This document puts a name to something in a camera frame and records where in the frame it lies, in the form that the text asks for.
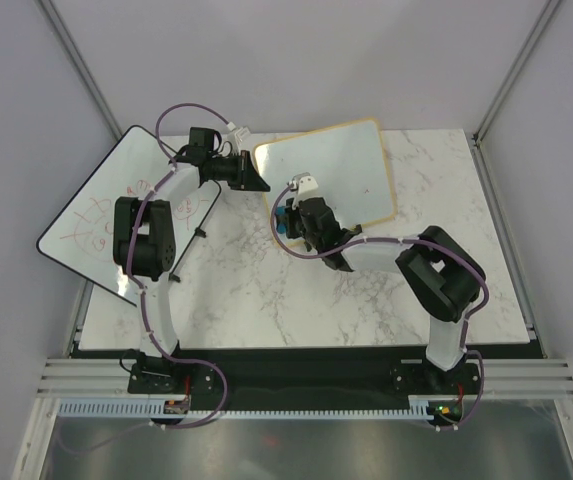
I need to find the aluminium rail frame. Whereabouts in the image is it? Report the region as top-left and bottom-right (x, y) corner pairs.
(37, 359), (573, 400)

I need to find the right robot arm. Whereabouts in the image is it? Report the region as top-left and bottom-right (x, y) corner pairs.
(272, 197), (488, 394)

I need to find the blue whiteboard eraser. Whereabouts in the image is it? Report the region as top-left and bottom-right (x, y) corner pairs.
(275, 206), (289, 235)

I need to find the right aluminium corner post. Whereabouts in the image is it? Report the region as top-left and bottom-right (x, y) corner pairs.
(470, 0), (564, 147)

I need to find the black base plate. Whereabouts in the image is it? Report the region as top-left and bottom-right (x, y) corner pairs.
(126, 343), (484, 417)

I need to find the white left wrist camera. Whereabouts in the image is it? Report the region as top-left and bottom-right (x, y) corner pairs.
(226, 122), (251, 153)

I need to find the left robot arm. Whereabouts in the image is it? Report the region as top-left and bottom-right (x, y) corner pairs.
(112, 127), (270, 394)

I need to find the black framed whiteboard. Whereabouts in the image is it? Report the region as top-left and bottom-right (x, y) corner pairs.
(37, 125), (222, 304)

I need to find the white slotted cable duct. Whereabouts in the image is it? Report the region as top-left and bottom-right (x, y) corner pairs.
(57, 398), (434, 421)

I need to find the yellow framed whiteboard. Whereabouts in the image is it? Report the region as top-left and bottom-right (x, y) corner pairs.
(252, 118), (397, 228)

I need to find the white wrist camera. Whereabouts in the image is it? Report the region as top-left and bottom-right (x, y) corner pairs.
(286, 172), (320, 209)
(226, 122), (251, 153)

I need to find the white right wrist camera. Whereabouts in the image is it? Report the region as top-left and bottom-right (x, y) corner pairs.
(286, 172), (320, 209)

